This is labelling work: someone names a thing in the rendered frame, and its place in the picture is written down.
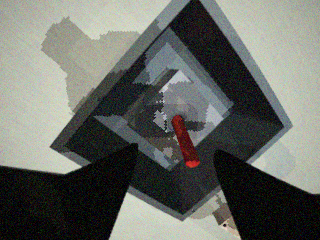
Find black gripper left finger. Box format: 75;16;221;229
0;143;138;240

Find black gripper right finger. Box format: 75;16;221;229
213;150;320;240

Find red peg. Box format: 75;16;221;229
172;115;201;168

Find black open box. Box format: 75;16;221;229
50;0;293;221

